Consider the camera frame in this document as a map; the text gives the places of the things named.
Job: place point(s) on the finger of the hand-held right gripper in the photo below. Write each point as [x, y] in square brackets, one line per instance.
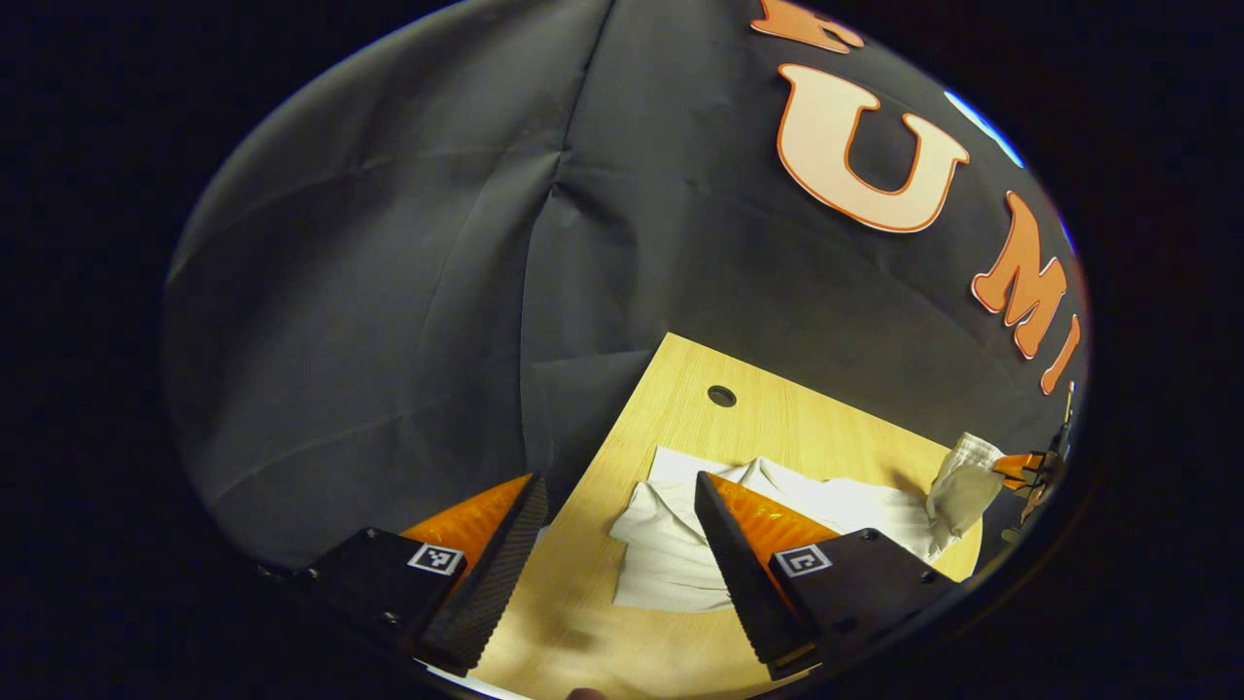
[1016, 469]

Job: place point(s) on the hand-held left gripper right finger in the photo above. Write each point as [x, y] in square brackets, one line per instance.
[739, 583]

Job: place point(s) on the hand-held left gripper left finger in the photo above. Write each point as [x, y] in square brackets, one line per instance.
[501, 574]

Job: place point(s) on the white jeans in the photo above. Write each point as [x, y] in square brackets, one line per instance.
[671, 544]

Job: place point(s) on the black backdrop cloth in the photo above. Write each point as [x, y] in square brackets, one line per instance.
[389, 292]

